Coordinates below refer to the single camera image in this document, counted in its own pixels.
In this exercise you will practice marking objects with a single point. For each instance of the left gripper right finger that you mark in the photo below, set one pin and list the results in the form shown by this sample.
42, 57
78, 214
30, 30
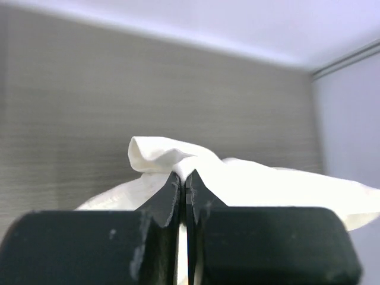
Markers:
264, 245

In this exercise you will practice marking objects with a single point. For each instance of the right aluminium corner post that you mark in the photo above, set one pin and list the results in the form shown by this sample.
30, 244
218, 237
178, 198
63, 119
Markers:
351, 58

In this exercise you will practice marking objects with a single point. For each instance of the cream white t shirt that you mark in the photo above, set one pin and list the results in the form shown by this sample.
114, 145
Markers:
236, 182

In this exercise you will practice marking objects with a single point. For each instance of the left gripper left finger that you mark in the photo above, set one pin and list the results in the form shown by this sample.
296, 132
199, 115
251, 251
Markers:
96, 247

